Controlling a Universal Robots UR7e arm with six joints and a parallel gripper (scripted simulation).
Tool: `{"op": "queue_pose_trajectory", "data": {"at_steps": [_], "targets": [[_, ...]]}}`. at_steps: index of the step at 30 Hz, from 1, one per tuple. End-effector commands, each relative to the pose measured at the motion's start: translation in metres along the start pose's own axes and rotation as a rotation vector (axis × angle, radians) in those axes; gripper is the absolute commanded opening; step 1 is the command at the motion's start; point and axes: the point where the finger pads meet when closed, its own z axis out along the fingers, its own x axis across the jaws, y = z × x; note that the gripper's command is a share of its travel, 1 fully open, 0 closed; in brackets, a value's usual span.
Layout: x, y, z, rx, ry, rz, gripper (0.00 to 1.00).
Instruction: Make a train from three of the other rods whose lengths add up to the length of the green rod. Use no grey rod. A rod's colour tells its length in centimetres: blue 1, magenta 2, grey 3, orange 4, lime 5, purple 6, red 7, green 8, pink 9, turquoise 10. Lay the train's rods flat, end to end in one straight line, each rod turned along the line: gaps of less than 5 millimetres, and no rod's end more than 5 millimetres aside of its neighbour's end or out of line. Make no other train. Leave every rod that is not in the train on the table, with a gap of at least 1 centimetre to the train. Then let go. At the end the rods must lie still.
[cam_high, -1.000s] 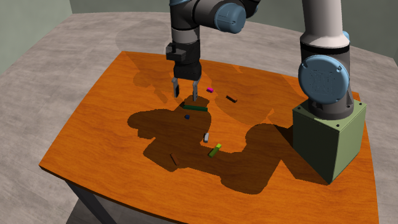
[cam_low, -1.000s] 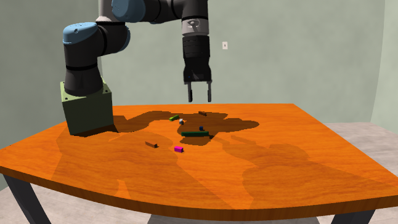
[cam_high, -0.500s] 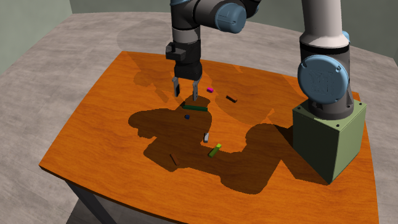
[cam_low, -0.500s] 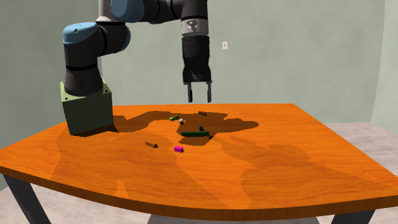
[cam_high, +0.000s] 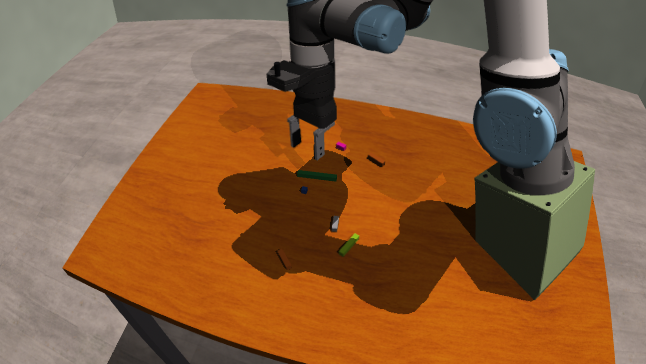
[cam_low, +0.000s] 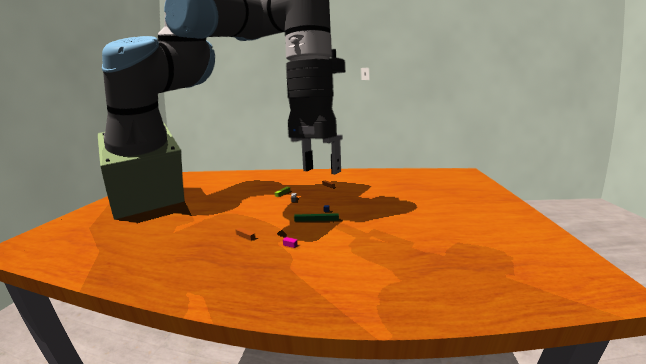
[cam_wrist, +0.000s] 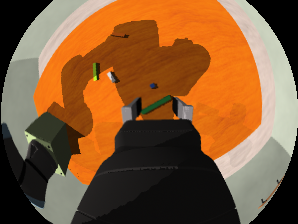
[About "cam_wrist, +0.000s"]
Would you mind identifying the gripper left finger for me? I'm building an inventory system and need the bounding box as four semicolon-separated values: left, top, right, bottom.
121;97;142;124

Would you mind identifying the grey rod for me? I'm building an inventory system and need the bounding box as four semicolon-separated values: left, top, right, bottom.
107;71;117;83

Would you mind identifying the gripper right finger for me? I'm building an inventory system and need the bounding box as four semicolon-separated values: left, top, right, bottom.
172;97;194;123

